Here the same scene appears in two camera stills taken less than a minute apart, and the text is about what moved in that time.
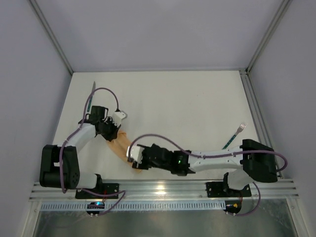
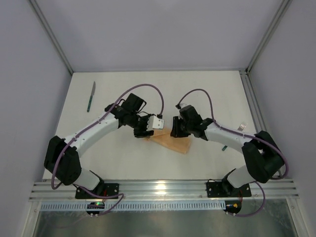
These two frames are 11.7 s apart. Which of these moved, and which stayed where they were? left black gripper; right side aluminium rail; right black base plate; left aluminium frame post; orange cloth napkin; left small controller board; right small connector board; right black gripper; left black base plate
Moved: left black gripper; right black gripper; orange cloth napkin
Stayed: left black base plate; left aluminium frame post; right side aluminium rail; right black base plate; left small controller board; right small connector board
